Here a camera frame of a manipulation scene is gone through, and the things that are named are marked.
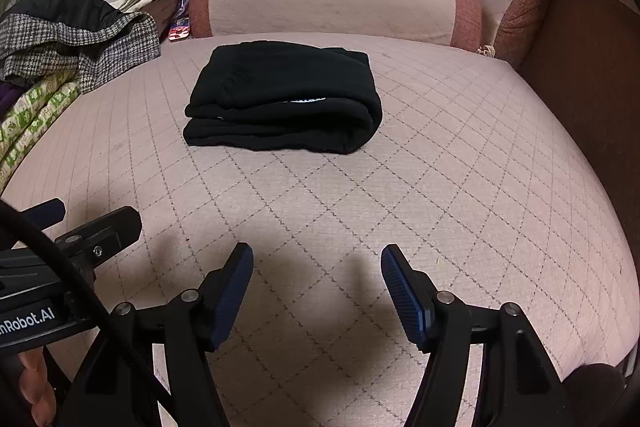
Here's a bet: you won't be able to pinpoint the green patterned blanket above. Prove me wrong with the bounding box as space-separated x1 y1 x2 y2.
0 72 83 184

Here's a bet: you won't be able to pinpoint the pink quilted sofa seat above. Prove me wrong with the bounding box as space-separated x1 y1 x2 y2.
0 32 633 427

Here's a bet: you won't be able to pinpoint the brown sofa armrest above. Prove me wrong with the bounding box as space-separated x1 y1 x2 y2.
498 0 640 373

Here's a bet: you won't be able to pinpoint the black garment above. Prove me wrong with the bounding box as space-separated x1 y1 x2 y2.
2 0 126 32

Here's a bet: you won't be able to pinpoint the colourful packet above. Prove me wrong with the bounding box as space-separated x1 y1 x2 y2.
169 0 194 42

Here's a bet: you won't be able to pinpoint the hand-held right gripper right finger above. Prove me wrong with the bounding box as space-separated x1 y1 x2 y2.
381 244 576 427

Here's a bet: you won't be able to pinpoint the person's left hand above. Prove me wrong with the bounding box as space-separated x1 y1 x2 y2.
17 349 58 425

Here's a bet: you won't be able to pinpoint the pink and brown bolster cushion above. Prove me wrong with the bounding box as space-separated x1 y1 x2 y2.
187 0 483 54

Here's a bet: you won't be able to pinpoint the purple cloth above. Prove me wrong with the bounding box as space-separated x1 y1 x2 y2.
0 79 27 114

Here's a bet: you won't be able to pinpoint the black cable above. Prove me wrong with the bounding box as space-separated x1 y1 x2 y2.
0 198 173 413

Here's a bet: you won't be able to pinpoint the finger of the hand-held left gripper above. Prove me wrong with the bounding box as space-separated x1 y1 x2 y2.
52 206 142 259
25 199 67 226

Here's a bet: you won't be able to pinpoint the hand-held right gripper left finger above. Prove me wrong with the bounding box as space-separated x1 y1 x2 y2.
67 242 255 427

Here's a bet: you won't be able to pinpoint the black pants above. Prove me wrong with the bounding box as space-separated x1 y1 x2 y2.
182 41 383 155

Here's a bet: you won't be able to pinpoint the pink and brown side cushion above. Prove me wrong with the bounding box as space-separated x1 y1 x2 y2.
472 0 555 68

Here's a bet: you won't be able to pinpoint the houndstooth garment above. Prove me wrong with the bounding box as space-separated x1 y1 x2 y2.
0 12 162 88

